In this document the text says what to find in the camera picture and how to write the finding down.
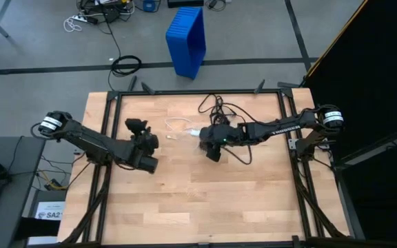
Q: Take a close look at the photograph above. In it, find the white power strip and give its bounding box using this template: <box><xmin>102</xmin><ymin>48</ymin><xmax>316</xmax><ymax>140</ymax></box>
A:
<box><xmin>77</xmin><ymin>13</ymin><xmax>99</xmax><ymax>25</ymax></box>

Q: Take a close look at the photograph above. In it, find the yellow floor cable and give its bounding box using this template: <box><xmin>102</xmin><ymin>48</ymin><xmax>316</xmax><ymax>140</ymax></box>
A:
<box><xmin>39</xmin><ymin>170</ymin><xmax>69</xmax><ymax>191</ymax></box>

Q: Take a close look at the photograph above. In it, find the black floor box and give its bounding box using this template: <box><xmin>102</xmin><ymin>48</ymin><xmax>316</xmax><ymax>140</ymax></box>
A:
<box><xmin>167</xmin><ymin>0</ymin><xmax>196</xmax><ymax>9</ymax></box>

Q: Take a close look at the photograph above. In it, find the black side desk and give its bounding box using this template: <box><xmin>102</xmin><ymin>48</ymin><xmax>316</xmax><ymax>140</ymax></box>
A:
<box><xmin>0</xmin><ymin>136</ymin><xmax>47</xmax><ymax>248</ymax></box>

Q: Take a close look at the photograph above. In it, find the grey metal beam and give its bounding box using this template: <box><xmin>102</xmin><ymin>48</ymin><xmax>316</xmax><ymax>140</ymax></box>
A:
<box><xmin>336</xmin><ymin>122</ymin><xmax>397</xmax><ymax>169</ymax></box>

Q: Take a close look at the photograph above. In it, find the black table frame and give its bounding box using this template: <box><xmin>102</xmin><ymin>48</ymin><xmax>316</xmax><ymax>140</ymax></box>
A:
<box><xmin>60</xmin><ymin>78</ymin><xmax>358</xmax><ymax>248</ymax></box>

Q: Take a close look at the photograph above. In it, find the white USB cable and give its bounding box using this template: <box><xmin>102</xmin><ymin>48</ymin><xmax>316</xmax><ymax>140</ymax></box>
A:
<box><xmin>165</xmin><ymin>116</ymin><xmax>201</xmax><ymax>141</ymax></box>

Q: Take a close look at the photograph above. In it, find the white floor cable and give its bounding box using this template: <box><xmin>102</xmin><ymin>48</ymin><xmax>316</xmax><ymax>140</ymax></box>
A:
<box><xmin>63</xmin><ymin>16</ymin><xmax>83</xmax><ymax>33</ymax></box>

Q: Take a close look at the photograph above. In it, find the black partition with yellow edge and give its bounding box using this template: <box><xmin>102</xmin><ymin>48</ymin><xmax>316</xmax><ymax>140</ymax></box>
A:
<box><xmin>301</xmin><ymin>0</ymin><xmax>397</xmax><ymax>244</ymax></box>

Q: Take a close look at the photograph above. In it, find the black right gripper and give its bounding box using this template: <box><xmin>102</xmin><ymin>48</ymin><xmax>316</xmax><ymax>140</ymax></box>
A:
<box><xmin>198</xmin><ymin>112</ymin><xmax>247</xmax><ymax>163</ymax></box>

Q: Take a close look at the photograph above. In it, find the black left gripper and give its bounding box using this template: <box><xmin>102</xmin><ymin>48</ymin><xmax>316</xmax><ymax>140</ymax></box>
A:
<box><xmin>125</xmin><ymin>118</ymin><xmax>160</xmax><ymax>174</ymax></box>

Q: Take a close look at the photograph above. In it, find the blue plastic bin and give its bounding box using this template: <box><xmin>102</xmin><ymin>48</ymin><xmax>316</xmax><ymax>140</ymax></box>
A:
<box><xmin>165</xmin><ymin>6</ymin><xmax>207</xmax><ymax>81</ymax></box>

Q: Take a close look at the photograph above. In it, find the white printed sign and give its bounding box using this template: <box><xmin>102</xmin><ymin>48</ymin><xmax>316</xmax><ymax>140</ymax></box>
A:
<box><xmin>34</xmin><ymin>200</ymin><xmax>65</xmax><ymax>221</ymax></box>

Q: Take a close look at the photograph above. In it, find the black coiled floor cable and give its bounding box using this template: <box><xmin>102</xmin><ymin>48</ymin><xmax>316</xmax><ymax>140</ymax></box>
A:
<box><xmin>101</xmin><ymin>13</ymin><xmax>143</xmax><ymax>91</ymax></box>

